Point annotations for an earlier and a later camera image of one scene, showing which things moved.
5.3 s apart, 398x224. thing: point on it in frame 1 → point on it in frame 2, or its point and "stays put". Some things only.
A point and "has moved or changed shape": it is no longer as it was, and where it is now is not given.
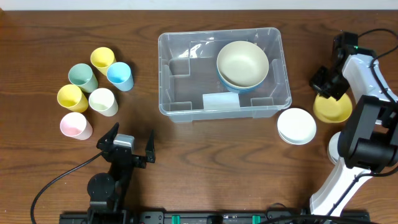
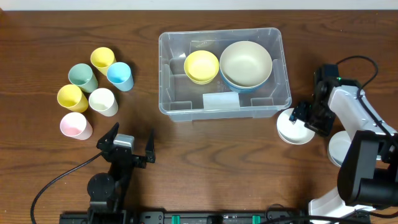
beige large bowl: x=242 y=64 stays put
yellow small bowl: x=330 y=110 has moved or changed shape
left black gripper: x=148 y=158 stays put
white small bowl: x=296 y=126 stays put
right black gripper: x=315 y=80 → x=322 y=127
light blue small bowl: x=333 y=147 stays put
